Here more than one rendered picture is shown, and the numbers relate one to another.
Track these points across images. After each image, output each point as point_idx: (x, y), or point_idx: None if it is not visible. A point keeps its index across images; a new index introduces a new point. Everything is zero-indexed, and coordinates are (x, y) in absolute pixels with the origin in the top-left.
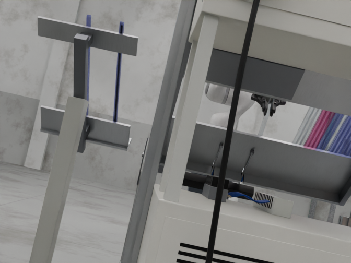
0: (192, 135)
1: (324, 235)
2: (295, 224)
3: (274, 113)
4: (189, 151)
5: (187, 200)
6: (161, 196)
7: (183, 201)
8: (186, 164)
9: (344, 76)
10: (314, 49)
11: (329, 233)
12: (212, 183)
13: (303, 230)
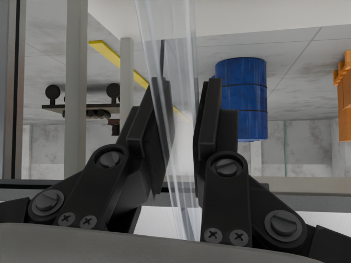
0: (133, 87)
1: (241, 31)
2: (232, 7)
3: (235, 109)
4: (133, 76)
5: (126, 20)
6: (114, 33)
7: (128, 29)
8: (133, 67)
9: (281, 189)
10: None
11: (258, 16)
12: None
13: (225, 32)
